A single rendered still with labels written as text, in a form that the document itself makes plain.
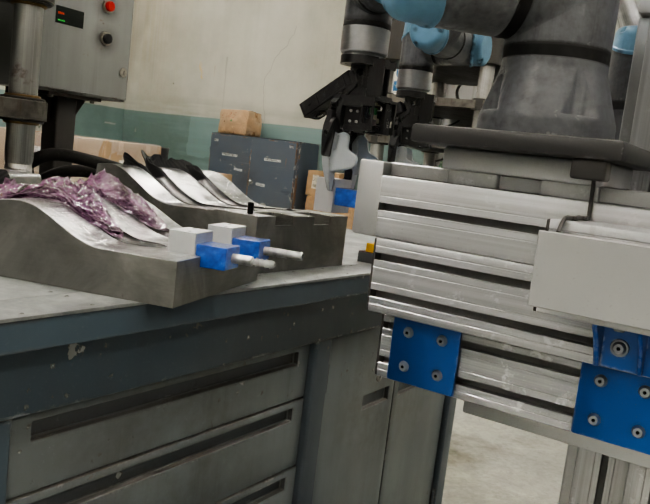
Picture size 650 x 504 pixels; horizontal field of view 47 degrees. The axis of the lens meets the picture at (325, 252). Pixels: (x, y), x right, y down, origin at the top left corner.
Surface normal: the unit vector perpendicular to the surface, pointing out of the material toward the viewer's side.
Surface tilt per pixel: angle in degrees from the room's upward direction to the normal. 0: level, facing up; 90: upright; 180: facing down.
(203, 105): 90
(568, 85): 73
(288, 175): 90
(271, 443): 90
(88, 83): 90
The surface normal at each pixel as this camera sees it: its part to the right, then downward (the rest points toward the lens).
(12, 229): -0.29, 0.09
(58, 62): 0.83, 0.17
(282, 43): -0.49, 0.05
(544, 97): -0.32, -0.23
